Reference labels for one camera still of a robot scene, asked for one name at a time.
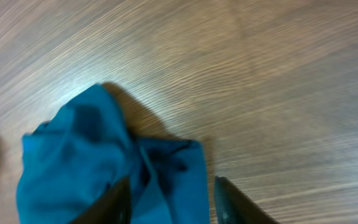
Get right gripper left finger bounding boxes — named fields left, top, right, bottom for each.
left=70, top=177, right=132, bottom=224

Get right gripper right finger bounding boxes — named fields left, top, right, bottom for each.
left=214, top=176, right=278, bottom=224

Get blue polo shirt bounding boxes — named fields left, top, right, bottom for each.
left=16, top=85, right=209, bottom=224

